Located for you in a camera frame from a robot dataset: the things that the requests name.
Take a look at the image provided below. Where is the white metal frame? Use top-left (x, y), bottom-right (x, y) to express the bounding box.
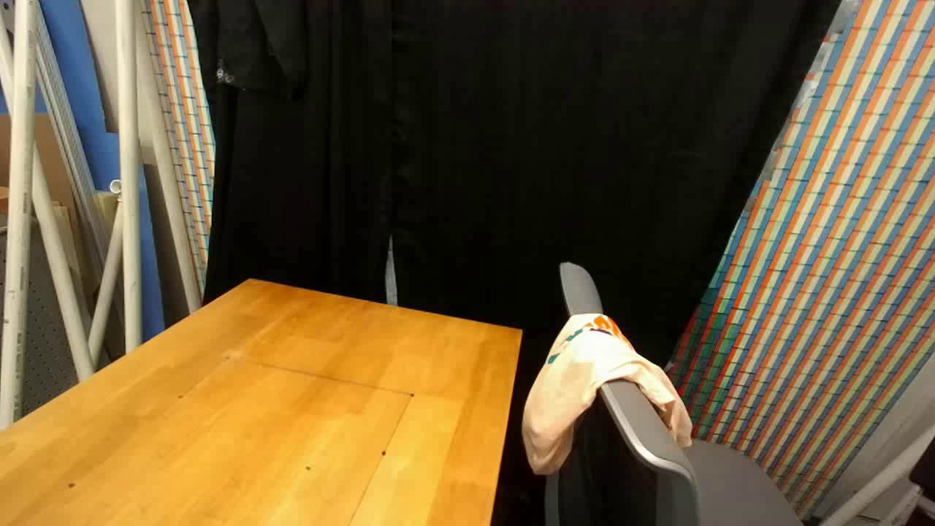
top-left (0, 0), bottom-right (200, 426)

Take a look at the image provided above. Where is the striped colourful board left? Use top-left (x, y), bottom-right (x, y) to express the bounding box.
top-left (145, 0), bottom-right (217, 284)

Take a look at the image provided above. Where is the black curtain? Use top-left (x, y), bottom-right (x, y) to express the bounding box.
top-left (187, 0), bottom-right (840, 526)

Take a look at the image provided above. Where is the striped colourful board right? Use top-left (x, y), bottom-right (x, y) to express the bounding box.
top-left (675, 0), bottom-right (935, 516)

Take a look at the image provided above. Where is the peach shirt with orange print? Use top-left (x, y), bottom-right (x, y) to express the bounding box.
top-left (520, 312), bottom-right (693, 477)

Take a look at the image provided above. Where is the striped colourful board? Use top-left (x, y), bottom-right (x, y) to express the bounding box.
top-left (675, 0), bottom-right (935, 516)
top-left (145, 0), bottom-right (217, 284)

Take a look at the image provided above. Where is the grey office chair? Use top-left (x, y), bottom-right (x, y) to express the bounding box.
top-left (542, 263), bottom-right (799, 526)

